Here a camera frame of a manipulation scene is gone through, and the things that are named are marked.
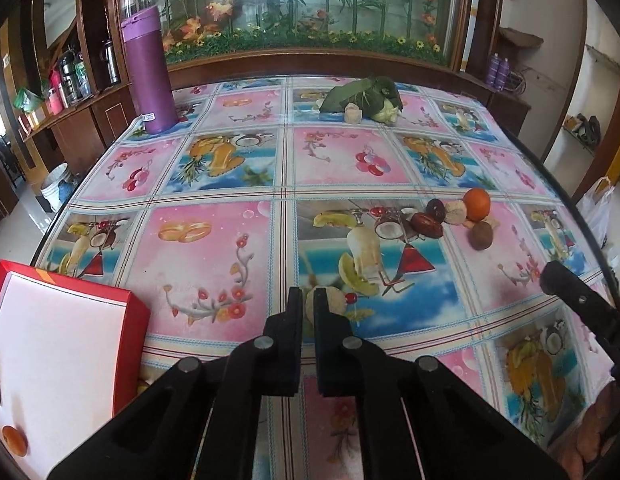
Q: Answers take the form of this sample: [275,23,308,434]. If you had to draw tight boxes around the white and yellow board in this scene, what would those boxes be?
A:
[462,0,486,73]

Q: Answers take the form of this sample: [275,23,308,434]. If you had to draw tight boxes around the orange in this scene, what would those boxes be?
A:
[463,187,492,222]
[2,425,29,457]

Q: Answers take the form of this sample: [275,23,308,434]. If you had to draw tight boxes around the black thermos flask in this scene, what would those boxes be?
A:
[58,52,80,106]

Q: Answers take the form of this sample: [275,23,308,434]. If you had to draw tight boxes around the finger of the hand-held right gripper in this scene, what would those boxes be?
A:
[540,260,620,361]

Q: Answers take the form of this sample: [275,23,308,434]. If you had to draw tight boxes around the person's right forearm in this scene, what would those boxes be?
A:
[572,380,620,480]

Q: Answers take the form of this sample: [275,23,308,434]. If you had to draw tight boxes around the white plastic bag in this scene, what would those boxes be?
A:
[575,177,618,251]

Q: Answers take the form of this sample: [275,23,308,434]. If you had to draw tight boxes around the pink bottle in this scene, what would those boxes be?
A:
[48,70,65,113]

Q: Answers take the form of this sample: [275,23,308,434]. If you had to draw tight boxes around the steel thermos flask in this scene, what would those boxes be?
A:
[100,39,121,86]

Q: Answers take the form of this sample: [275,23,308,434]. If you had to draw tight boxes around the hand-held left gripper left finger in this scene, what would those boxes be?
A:
[46,286,303,480]

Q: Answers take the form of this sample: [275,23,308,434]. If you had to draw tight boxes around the fruit print tablecloth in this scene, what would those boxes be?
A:
[32,76,616,480]

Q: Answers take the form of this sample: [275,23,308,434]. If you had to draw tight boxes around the pair of shoes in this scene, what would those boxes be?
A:
[565,114,603,143]

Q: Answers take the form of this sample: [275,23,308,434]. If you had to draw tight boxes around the red box with white inside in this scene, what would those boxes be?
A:
[0,259,151,468]

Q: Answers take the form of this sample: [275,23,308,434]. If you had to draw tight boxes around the green leafy vegetable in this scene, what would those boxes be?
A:
[321,76,405,113]

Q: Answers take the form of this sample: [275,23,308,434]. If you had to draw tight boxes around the purple thermos bottle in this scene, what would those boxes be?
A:
[120,6,179,136]

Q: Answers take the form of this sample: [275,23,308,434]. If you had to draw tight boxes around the glass case with artificial plants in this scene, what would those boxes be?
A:
[107,0,471,68]

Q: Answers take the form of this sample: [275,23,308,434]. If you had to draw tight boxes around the brown longan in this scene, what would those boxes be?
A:
[470,221,494,251]

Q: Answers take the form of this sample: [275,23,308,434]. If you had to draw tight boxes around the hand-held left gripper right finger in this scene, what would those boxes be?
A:
[313,286,571,480]

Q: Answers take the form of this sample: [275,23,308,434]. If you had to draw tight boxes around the clear plastic bottle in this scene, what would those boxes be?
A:
[74,55,93,98]

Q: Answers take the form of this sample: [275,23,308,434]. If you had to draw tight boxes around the white plastic bucket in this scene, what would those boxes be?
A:
[40,162,70,213]

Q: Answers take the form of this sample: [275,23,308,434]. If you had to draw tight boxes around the pale green cabbage piece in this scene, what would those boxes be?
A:
[372,100,401,125]

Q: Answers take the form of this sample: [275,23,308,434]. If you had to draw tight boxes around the green bag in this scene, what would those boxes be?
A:
[14,87,45,113]

